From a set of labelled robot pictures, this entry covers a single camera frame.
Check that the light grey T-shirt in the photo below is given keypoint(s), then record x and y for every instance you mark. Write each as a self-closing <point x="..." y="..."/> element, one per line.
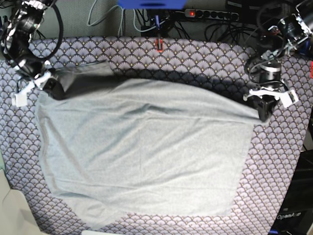
<point x="116" y="145"/>

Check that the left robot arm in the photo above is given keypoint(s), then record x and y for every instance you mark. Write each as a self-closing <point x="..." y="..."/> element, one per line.
<point x="264" y="68"/>

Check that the black OpenArm box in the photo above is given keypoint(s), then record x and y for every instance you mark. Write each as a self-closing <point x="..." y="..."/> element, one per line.
<point x="295" y="216"/>

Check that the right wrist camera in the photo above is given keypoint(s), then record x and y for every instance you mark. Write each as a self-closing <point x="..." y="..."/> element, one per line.
<point x="19" y="99"/>

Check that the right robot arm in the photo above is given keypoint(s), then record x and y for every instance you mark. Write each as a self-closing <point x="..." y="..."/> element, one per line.
<point x="15" y="38"/>

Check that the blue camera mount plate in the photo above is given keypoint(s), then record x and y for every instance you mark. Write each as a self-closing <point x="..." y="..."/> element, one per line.
<point x="152" y="4"/>

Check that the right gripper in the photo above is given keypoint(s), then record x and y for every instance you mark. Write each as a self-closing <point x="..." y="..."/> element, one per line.
<point x="45" y="82"/>

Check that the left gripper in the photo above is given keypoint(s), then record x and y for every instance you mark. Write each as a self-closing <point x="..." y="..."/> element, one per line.
<point x="265" y="109"/>

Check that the black power strip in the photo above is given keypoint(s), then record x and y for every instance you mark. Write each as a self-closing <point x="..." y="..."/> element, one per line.
<point x="210" y="14"/>

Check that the blue clamp right edge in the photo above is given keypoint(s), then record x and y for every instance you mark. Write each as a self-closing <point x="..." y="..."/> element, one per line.
<point x="307" y="49"/>

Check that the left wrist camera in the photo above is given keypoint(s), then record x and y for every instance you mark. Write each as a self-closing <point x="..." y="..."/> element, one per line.
<point x="289" y="98"/>

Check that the blue orange centre clamp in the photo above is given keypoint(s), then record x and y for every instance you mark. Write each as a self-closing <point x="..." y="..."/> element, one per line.
<point x="157" y="23"/>

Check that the patterned purple tablecloth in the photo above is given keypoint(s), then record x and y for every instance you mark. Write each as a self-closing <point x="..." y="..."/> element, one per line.
<point x="269" y="168"/>

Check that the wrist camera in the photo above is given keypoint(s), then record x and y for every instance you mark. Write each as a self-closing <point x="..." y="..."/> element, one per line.
<point x="19" y="99"/>
<point x="289" y="98"/>

